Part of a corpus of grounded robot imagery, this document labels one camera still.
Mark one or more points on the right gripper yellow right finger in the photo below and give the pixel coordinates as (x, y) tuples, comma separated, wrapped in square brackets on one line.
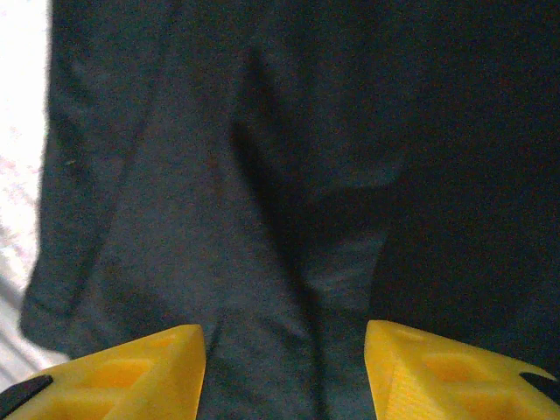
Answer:
[(437, 380)]

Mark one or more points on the black garment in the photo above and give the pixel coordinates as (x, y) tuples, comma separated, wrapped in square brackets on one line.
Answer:
[(306, 175)]

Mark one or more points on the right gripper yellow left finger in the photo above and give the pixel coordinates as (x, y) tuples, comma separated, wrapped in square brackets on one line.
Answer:
[(122, 380)]

